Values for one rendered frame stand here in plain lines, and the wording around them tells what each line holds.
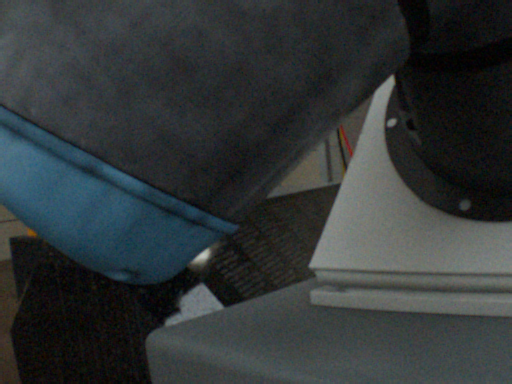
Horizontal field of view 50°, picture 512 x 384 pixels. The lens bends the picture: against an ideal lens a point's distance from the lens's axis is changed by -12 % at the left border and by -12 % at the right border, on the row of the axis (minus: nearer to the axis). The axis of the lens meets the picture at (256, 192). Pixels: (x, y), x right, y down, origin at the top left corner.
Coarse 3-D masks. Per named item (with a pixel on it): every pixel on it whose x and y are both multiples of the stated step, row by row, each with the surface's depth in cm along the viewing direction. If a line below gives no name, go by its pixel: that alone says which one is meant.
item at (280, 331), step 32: (288, 288) 47; (192, 320) 39; (224, 320) 39; (256, 320) 38; (288, 320) 37; (320, 320) 36; (352, 320) 35; (384, 320) 34; (416, 320) 33; (448, 320) 32; (480, 320) 31; (160, 352) 35; (192, 352) 34; (224, 352) 32; (256, 352) 31; (288, 352) 31; (320, 352) 30; (352, 352) 29; (384, 352) 29; (416, 352) 28; (448, 352) 27; (480, 352) 26
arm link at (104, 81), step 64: (0, 0) 21; (64, 0) 20; (128, 0) 20; (192, 0) 20; (256, 0) 20; (320, 0) 21; (384, 0) 22; (0, 64) 21; (64, 64) 20; (128, 64) 20; (192, 64) 20; (256, 64) 21; (320, 64) 22; (384, 64) 25; (0, 128) 20; (64, 128) 20; (128, 128) 20; (192, 128) 21; (256, 128) 22; (320, 128) 25; (0, 192) 20; (64, 192) 21; (128, 192) 21; (192, 192) 22; (256, 192) 25; (128, 256) 23; (192, 256) 26
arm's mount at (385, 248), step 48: (384, 96) 47; (384, 144) 43; (384, 192) 40; (432, 192) 37; (480, 192) 35; (336, 240) 40; (384, 240) 38; (432, 240) 35; (480, 240) 33; (336, 288) 40; (384, 288) 37; (432, 288) 34; (480, 288) 32
